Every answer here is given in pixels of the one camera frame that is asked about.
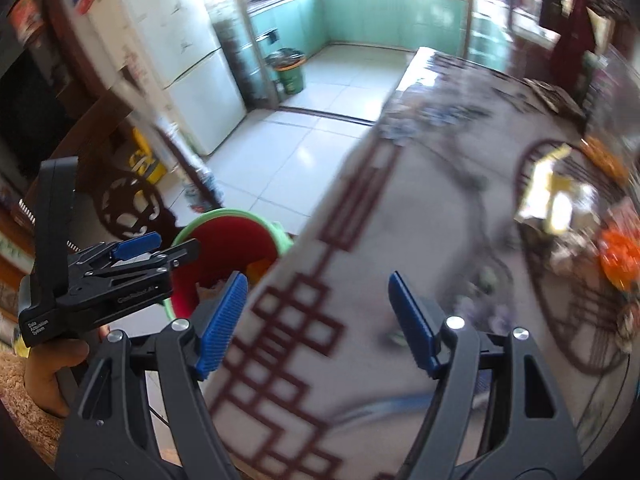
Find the green kitchen trash bin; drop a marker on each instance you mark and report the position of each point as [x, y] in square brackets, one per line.
[288, 64]

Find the orange snack wrapper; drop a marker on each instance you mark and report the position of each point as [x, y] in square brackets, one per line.
[619, 259]

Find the white refrigerator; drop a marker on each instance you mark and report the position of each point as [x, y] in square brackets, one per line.
[172, 53]

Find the red bin with green rim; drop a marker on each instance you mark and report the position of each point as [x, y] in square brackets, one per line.
[230, 240]

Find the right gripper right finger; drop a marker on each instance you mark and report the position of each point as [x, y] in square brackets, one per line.
[497, 411]

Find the teal kitchen cabinets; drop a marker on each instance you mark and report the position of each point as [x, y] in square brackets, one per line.
[311, 25]

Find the person's left hand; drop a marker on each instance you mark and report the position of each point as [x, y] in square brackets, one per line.
[43, 363]

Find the clear bag of orange snacks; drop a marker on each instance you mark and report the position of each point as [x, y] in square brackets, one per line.
[611, 138]

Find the dark carved wooden chair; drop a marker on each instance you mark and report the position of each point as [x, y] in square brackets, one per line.
[126, 204]

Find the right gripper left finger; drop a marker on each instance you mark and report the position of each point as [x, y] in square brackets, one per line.
[109, 432]

